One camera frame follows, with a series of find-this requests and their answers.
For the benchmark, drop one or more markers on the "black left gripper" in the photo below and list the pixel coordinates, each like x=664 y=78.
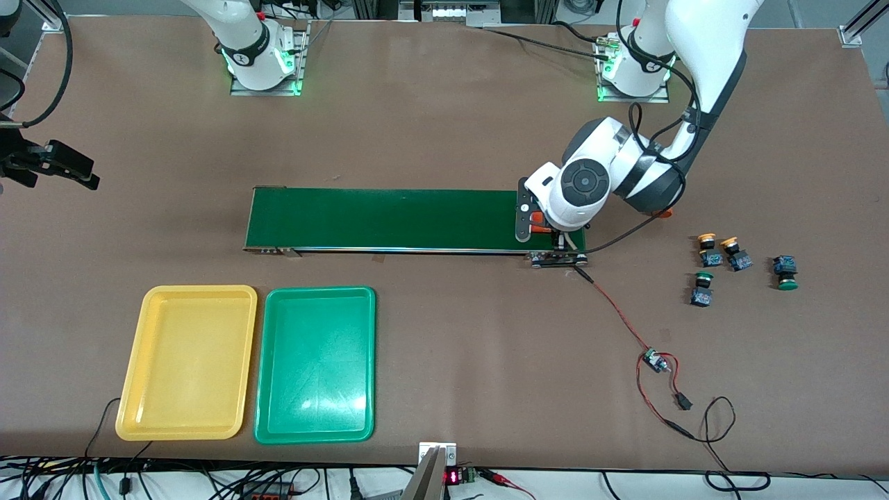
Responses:
x=558 y=238

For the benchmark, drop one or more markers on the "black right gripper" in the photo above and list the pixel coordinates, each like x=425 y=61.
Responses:
x=19 y=158

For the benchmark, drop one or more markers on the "orange cylinder with white print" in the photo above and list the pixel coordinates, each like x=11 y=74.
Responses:
x=540 y=221
x=665 y=213

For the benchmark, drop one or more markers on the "yellow push button switch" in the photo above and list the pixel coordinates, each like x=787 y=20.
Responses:
x=736 y=255
x=708 y=251

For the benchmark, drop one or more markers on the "green push button switch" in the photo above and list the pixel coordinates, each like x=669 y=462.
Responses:
x=786 y=274
x=703 y=292

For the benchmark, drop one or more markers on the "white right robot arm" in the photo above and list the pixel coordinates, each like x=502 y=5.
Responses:
x=243 y=42

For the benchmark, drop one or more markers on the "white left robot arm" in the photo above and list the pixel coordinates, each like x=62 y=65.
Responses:
x=701 y=48

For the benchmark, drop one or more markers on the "black barrel power plug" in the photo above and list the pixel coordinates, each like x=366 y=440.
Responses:
x=583 y=273

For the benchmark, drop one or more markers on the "small motor controller board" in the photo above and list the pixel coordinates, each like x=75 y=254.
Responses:
x=654 y=361

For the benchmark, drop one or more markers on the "green belt conveyor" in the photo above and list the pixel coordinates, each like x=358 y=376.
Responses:
x=389 y=222

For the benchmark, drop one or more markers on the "small black connector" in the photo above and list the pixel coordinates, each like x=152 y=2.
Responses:
x=683 y=401

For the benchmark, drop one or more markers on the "yellow plastic tray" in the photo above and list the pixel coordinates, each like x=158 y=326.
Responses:
x=184 y=361

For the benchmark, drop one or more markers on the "red alligator clip lead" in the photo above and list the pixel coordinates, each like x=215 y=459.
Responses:
x=503 y=479

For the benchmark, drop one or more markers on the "background metal equipment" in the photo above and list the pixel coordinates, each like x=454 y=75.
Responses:
x=451 y=10

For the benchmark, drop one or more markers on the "red LED display module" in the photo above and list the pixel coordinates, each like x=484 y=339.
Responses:
x=455 y=477

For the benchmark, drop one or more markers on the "green plastic tray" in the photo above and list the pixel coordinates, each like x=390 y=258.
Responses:
x=316 y=368

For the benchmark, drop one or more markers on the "red and black power strip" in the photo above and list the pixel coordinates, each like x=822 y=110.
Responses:
x=267 y=490

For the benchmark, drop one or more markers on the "aluminium frame post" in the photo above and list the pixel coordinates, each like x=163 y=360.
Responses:
x=858 y=28
x=52 y=21

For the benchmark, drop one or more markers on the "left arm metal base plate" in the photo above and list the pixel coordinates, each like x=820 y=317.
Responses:
x=660 y=99

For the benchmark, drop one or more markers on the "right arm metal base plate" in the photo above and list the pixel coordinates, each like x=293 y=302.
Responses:
x=239 y=90

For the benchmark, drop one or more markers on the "aluminium camera stand bracket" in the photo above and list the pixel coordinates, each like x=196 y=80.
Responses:
x=430 y=472

